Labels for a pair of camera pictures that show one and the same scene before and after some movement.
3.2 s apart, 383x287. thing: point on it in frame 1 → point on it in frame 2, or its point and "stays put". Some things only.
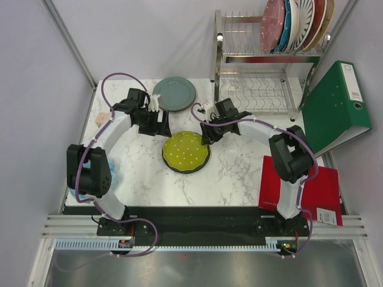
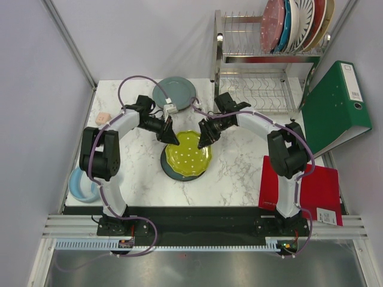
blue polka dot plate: x=285 y=34 stays put
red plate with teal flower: x=319 y=15 stays put
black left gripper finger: x=155 y=129 → x=169 y=136
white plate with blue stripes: x=306 y=9 stays put
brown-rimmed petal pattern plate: x=294 y=26 stays put
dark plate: x=190 y=170 → x=173 y=174
